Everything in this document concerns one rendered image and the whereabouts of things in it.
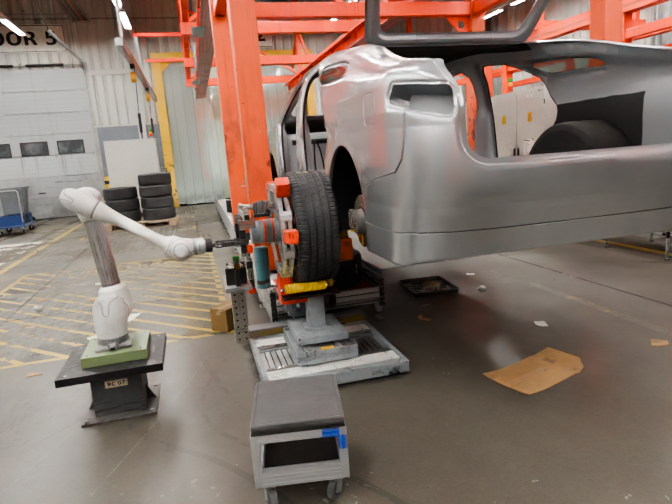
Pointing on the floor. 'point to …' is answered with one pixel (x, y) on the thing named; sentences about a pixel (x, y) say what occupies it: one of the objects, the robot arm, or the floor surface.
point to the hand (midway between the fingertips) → (242, 241)
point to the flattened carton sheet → (537, 371)
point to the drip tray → (428, 284)
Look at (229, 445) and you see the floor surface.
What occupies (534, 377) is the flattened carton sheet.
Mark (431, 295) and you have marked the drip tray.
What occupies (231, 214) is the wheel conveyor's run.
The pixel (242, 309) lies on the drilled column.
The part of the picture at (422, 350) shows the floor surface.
